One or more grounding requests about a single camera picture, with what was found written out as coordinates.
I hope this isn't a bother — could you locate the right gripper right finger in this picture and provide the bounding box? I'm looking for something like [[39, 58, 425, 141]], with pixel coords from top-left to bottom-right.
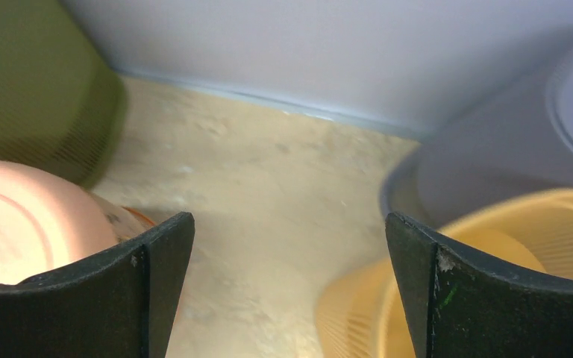
[[386, 212, 573, 357]]

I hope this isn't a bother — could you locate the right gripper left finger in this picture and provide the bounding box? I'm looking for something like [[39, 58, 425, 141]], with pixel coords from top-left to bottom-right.
[[0, 212, 195, 357]]

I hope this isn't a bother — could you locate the yellow mesh waste bin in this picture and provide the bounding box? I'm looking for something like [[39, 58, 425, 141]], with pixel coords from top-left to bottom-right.
[[316, 189, 573, 357]]

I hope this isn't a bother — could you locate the orange smooth bucket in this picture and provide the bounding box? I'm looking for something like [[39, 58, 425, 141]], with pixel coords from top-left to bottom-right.
[[0, 161, 155, 284]]

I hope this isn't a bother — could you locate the dark grey mesh bin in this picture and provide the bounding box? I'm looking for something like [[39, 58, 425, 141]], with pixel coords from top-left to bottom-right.
[[379, 34, 573, 227]]

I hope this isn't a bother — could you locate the olive green waste bin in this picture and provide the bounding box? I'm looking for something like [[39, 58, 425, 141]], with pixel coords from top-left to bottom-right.
[[0, 1, 127, 188]]

